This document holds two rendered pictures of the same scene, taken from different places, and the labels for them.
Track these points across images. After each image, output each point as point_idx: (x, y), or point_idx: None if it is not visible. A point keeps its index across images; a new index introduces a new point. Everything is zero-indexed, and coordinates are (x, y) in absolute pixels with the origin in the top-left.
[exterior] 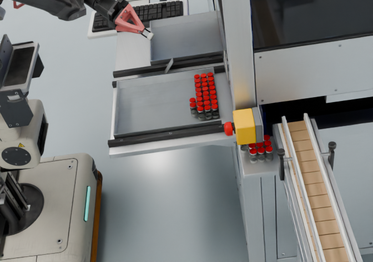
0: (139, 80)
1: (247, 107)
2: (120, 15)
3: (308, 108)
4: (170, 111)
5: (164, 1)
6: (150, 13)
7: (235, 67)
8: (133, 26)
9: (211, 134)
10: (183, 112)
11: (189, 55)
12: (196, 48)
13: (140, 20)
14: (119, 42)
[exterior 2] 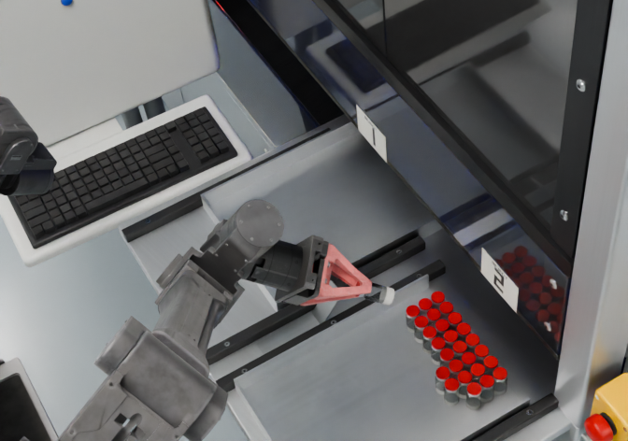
0: (280, 359)
1: (609, 369)
2: (324, 277)
3: None
4: (394, 409)
5: (159, 118)
6: (153, 160)
7: (608, 315)
8: (352, 291)
9: (515, 433)
10: (424, 404)
11: (355, 261)
12: (344, 233)
13: (358, 270)
14: (150, 268)
